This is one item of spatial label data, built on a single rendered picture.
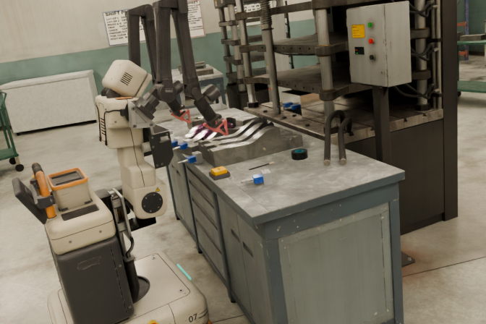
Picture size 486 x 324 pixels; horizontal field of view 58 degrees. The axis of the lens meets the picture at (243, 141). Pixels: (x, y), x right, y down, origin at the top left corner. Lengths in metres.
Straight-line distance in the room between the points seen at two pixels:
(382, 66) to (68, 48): 7.77
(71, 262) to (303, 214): 0.95
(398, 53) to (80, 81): 6.94
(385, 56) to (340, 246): 0.96
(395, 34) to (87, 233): 1.68
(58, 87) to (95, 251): 6.87
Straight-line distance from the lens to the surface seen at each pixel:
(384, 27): 2.30
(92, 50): 9.39
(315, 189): 1.81
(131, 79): 2.02
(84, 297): 2.04
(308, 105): 2.99
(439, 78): 3.00
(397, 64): 2.36
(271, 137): 2.28
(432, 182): 3.13
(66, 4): 9.46
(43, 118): 8.83
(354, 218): 1.90
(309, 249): 1.84
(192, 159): 2.31
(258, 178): 1.89
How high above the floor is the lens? 1.49
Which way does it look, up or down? 15 degrees down
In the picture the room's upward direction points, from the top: 8 degrees counter-clockwise
